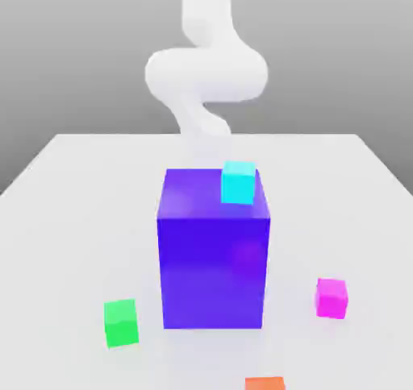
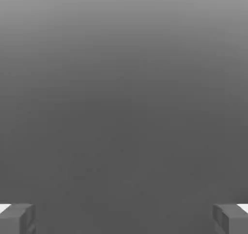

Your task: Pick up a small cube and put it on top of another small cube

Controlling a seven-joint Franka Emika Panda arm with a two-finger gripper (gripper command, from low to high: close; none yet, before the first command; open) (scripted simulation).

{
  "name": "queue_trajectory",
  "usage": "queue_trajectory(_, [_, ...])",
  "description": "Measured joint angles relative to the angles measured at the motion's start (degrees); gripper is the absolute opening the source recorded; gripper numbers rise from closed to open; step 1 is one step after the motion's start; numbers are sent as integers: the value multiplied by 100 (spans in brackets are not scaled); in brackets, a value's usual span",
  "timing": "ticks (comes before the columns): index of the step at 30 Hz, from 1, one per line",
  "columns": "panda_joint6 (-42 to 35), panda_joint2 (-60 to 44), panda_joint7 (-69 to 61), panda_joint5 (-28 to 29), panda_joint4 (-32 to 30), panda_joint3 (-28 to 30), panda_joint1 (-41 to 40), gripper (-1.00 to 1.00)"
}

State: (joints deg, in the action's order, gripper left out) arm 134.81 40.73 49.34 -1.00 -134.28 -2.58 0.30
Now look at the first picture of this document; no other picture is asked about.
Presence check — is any small cyan cube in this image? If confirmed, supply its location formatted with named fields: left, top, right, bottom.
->
left=220, top=160, right=257, bottom=206

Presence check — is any small green cube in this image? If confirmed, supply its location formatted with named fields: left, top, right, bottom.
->
left=103, top=298, right=140, bottom=350

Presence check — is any small magenta cube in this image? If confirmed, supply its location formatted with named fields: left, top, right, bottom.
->
left=315, top=277, right=348, bottom=320

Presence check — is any small orange cube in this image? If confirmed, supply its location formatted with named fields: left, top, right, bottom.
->
left=244, top=375, right=287, bottom=390

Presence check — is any large purple box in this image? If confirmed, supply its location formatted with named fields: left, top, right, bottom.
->
left=156, top=168, right=271, bottom=330

